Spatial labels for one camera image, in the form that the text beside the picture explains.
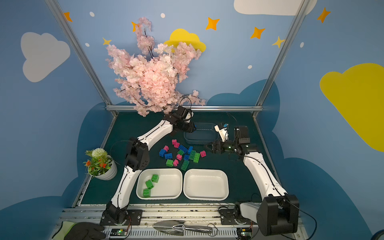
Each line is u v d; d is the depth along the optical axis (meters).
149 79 0.65
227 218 0.75
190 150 0.98
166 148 0.98
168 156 0.95
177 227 0.71
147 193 0.78
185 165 0.91
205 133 1.11
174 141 1.02
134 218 0.74
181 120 0.84
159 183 0.86
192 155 0.96
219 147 0.69
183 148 0.99
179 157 0.95
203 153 0.97
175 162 0.92
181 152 0.98
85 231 0.69
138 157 0.60
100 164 0.75
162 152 0.96
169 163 0.91
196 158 0.96
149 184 0.84
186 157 0.95
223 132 0.72
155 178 0.84
